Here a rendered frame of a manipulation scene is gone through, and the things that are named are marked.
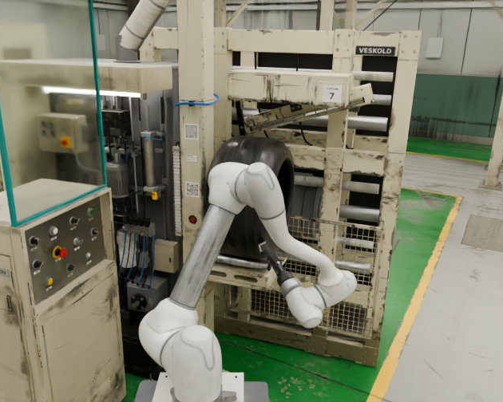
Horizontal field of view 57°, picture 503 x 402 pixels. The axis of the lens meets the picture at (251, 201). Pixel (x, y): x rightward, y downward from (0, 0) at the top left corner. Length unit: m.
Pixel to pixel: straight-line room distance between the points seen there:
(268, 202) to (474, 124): 9.81
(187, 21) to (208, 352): 1.42
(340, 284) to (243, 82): 1.12
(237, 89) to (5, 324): 1.48
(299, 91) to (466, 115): 9.02
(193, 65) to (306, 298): 1.15
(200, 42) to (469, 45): 9.35
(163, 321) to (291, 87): 1.28
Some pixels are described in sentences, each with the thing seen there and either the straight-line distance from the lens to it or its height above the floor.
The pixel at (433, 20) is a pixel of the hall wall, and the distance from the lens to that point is 11.30.
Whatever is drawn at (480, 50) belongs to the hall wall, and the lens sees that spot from 11.17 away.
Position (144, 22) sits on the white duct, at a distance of 2.67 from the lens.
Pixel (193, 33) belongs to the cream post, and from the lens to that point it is 2.21.
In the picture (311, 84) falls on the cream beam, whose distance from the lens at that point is 2.31.
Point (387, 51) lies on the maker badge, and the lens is 2.57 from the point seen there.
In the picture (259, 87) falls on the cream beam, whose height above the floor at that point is 1.71.
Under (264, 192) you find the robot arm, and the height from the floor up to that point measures 1.45.
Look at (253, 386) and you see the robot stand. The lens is 1.94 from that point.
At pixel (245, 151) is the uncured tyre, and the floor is 1.45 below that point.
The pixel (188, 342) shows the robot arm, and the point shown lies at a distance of 1.52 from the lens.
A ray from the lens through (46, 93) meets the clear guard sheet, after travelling 1.93.
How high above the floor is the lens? 1.91
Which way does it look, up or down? 19 degrees down
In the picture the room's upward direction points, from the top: 2 degrees clockwise
